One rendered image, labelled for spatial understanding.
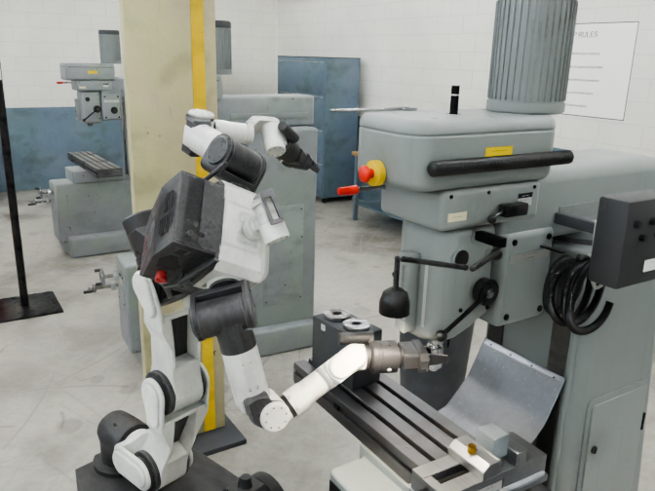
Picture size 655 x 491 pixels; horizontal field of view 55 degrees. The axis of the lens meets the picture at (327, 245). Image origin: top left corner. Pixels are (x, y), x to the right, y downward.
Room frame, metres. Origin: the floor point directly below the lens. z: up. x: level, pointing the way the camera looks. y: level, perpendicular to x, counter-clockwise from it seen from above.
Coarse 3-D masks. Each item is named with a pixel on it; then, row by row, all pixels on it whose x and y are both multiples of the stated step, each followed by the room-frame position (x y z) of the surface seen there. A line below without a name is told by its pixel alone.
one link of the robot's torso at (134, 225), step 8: (128, 216) 1.82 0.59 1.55; (136, 216) 1.81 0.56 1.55; (144, 216) 1.82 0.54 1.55; (128, 224) 1.81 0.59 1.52; (136, 224) 1.80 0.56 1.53; (144, 224) 1.80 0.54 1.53; (128, 232) 1.81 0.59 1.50; (136, 232) 1.76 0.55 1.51; (144, 232) 1.76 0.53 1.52; (136, 240) 1.77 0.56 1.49; (136, 248) 1.77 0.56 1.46; (136, 256) 1.79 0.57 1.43; (168, 296) 1.67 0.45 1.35; (176, 296) 1.71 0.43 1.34; (184, 296) 1.78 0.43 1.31; (160, 304) 1.73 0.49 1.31; (168, 304) 1.80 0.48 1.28
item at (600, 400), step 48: (576, 240) 1.73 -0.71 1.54; (624, 288) 1.71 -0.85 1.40; (528, 336) 1.77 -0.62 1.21; (576, 336) 1.64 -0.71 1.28; (624, 336) 1.73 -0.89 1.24; (576, 384) 1.64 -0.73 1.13; (624, 384) 1.74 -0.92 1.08; (576, 432) 1.64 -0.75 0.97; (624, 432) 1.74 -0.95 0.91; (576, 480) 1.64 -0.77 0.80; (624, 480) 1.76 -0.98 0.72
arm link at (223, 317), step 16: (208, 304) 1.41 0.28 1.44; (224, 304) 1.40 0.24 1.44; (240, 304) 1.40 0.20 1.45; (208, 320) 1.38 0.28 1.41; (224, 320) 1.38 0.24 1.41; (240, 320) 1.39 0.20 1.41; (208, 336) 1.39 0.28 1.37; (224, 336) 1.39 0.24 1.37; (240, 336) 1.39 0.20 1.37; (224, 352) 1.39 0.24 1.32; (240, 352) 1.38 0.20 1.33
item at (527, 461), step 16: (512, 432) 1.50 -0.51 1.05; (512, 448) 1.37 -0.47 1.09; (528, 448) 1.43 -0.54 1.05; (432, 464) 1.35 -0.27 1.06; (448, 464) 1.35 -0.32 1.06; (512, 464) 1.35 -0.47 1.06; (528, 464) 1.37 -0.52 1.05; (544, 464) 1.40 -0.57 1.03; (416, 480) 1.31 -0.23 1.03; (432, 480) 1.29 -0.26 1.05; (448, 480) 1.29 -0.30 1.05; (464, 480) 1.29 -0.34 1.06; (480, 480) 1.29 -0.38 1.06; (496, 480) 1.31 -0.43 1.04; (512, 480) 1.34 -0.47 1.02; (528, 480) 1.37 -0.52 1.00; (544, 480) 1.39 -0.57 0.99
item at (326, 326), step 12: (336, 312) 2.00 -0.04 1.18; (348, 312) 2.00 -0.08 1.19; (324, 324) 1.94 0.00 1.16; (336, 324) 1.92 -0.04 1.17; (348, 324) 1.89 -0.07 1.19; (360, 324) 1.92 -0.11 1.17; (372, 324) 1.92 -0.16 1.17; (324, 336) 1.94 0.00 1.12; (336, 336) 1.89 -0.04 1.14; (312, 348) 1.99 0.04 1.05; (324, 348) 1.94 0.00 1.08; (336, 348) 1.89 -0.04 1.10; (312, 360) 1.99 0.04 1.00; (324, 360) 1.94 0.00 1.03; (360, 372) 1.84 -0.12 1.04; (348, 384) 1.84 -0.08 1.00; (360, 384) 1.84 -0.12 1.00
